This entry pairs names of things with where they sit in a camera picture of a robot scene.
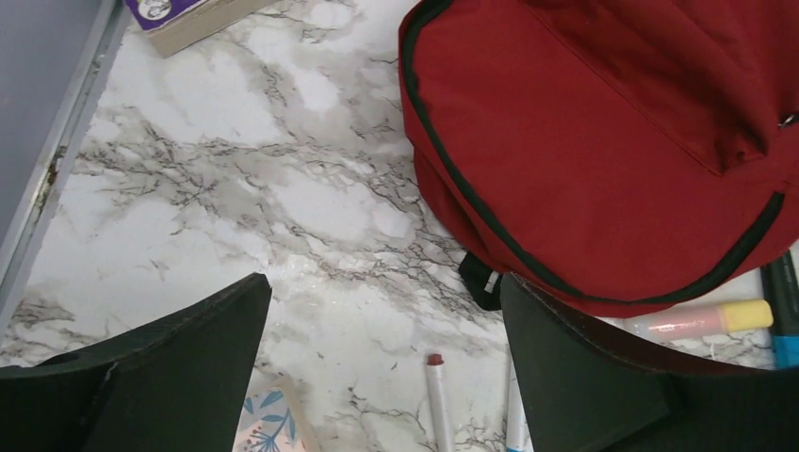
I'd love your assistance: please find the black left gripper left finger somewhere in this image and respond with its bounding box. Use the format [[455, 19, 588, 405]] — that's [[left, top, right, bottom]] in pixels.
[[1, 273, 272, 452]]

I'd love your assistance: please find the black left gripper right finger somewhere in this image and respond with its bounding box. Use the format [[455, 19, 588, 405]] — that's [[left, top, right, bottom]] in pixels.
[[500, 274, 798, 452]]

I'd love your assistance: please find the red backpack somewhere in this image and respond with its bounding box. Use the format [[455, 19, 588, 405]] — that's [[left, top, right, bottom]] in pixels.
[[399, 0, 798, 317]]

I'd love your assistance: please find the white marker blue cap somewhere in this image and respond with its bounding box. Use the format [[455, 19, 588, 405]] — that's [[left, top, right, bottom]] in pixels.
[[505, 360, 531, 452]]

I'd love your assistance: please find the floral cover book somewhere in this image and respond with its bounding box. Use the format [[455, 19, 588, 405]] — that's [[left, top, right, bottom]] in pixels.
[[233, 376, 320, 452]]

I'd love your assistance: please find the white marker red cap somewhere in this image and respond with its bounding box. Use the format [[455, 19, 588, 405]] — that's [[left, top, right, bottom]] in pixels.
[[425, 353, 455, 452]]

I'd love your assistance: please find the pink yellow highlighter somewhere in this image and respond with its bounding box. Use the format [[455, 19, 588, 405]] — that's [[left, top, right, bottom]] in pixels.
[[622, 299, 774, 343]]

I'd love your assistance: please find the black blue marker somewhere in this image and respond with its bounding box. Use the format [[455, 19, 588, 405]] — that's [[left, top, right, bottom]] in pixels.
[[759, 251, 798, 369]]

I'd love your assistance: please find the purple cover book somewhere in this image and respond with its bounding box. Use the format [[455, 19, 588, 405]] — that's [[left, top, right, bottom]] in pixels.
[[123, 0, 276, 57]]

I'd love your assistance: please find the aluminium table frame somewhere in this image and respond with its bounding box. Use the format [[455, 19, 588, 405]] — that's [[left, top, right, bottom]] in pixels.
[[1, 1, 131, 328]]

